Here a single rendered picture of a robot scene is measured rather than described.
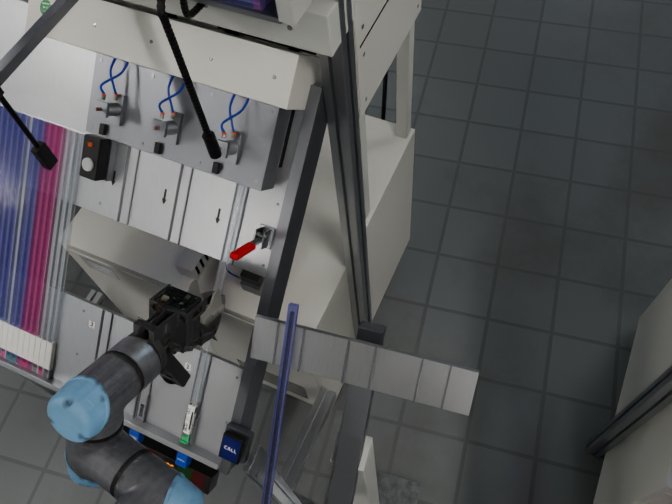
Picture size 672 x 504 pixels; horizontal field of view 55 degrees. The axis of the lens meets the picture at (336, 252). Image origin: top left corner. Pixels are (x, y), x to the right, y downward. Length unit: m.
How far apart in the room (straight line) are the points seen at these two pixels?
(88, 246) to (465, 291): 1.18
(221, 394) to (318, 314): 0.34
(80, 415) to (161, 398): 0.42
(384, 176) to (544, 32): 1.49
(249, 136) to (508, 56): 1.94
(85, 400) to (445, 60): 2.21
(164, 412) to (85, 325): 0.23
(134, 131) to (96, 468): 0.53
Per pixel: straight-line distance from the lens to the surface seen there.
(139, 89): 1.12
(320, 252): 1.52
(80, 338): 1.37
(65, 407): 0.90
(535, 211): 2.37
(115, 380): 0.93
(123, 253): 1.65
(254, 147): 1.01
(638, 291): 2.30
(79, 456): 0.99
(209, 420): 1.26
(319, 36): 0.90
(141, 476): 0.95
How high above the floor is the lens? 1.94
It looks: 60 degrees down
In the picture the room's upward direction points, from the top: 9 degrees counter-clockwise
